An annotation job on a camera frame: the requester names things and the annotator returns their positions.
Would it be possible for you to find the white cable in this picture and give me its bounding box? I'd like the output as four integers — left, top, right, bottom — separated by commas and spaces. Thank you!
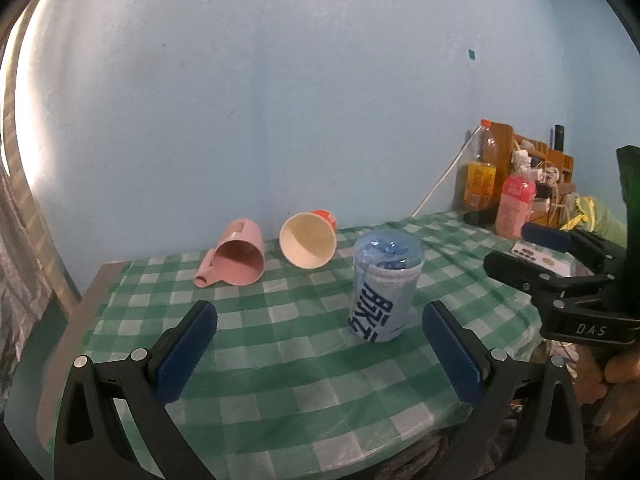
411, 132, 474, 219

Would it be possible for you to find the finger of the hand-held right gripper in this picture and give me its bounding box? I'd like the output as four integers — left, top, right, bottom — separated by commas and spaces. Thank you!
521, 223, 626, 274
483, 251, 616, 302

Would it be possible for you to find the pink cup with handle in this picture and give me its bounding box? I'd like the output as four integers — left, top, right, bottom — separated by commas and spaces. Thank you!
194, 217, 266, 289

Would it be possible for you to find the green checkered tablecloth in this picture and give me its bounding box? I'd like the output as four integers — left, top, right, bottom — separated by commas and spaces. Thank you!
42, 210, 576, 472

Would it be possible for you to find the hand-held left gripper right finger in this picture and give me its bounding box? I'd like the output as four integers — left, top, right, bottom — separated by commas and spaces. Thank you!
422, 301, 586, 480

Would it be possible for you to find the orange juice bottle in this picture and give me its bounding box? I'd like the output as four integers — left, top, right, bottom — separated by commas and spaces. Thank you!
462, 119, 501, 212

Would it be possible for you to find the white remote control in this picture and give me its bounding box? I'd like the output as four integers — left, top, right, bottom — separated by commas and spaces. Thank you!
509, 241, 576, 277

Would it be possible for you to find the red paper cup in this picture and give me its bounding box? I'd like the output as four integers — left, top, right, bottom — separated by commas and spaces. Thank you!
278, 209, 339, 269

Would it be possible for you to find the clear blue printed plastic cup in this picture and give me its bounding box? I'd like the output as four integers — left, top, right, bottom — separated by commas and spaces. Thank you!
347, 230, 426, 345

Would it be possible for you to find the person's right hand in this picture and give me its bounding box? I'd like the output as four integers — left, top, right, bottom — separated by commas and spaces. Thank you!
575, 345, 640, 441

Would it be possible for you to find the wooden rack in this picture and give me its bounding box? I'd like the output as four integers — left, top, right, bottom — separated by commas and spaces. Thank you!
492, 124, 576, 229

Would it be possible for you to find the pink plastic bottle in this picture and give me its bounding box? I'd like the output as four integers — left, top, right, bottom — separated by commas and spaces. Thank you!
494, 175, 537, 240

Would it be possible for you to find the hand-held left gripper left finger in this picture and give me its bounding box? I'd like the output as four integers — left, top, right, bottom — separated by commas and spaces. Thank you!
54, 301, 217, 480

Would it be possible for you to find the grey curtain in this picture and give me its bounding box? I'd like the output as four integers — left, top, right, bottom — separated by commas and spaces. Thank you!
0, 160, 57, 403

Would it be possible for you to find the yellow green cloth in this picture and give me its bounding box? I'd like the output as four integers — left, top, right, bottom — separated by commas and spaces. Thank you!
560, 196, 629, 249

